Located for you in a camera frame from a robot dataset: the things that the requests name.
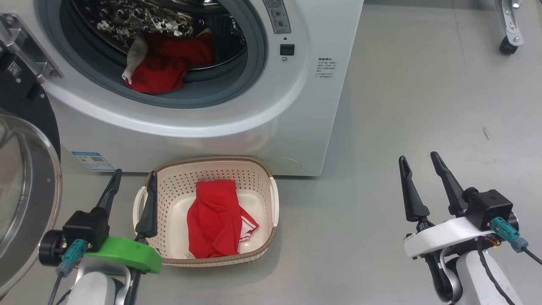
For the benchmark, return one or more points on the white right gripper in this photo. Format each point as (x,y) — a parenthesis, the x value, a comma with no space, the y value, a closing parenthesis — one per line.
(440,237)

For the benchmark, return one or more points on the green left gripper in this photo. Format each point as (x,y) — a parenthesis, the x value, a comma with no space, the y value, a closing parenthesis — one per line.
(127,252)

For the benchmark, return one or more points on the red shorts with white stripes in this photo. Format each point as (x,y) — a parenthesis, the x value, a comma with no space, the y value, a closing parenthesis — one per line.
(216,220)

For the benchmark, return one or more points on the black glass washing machine door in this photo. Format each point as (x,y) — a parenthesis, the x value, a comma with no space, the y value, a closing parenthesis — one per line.
(25,190)

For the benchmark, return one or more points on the red jersey with white trim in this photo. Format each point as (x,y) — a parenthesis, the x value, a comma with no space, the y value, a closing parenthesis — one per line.
(161,72)

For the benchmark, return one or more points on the cream perforated laundry basket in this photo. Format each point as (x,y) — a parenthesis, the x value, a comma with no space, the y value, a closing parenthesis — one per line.
(254,178)

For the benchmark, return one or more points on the grey rubber door gasket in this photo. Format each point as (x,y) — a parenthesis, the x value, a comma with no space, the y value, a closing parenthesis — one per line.
(211,95)

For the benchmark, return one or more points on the white front-load washing machine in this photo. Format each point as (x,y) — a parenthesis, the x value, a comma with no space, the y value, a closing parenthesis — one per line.
(254,140)

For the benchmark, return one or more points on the metal door hinge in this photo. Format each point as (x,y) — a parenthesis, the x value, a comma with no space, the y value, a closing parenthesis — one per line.
(29,46)

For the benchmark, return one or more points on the black door latch socket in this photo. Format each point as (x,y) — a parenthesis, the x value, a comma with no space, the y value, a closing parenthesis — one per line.
(287,50)

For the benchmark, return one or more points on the blue energy label sticker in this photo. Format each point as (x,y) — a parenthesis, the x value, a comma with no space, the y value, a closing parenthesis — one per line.
(93,161)

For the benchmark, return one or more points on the round filter cover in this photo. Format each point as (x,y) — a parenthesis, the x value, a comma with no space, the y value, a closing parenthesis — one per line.
(290,164)

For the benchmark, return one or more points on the printed text label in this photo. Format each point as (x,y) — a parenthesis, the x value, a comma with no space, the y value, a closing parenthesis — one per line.
(326,67)

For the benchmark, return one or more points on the metal leg with black caster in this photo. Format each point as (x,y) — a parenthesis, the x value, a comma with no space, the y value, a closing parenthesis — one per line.
(508,44)

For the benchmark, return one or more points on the steel perforated washer drum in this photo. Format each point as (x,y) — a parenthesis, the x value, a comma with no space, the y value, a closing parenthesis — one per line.
(127,17)

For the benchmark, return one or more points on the warning pictogram sticker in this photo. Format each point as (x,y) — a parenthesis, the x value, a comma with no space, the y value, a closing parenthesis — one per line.
(277,17)

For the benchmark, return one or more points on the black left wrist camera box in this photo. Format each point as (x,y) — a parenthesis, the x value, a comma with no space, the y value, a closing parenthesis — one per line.
(87,228)

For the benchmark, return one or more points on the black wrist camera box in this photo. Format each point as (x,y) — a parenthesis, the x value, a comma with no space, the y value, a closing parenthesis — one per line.
(87,228)
(487,207)

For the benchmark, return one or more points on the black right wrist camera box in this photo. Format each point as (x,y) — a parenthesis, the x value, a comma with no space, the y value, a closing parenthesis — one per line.
(487,207)

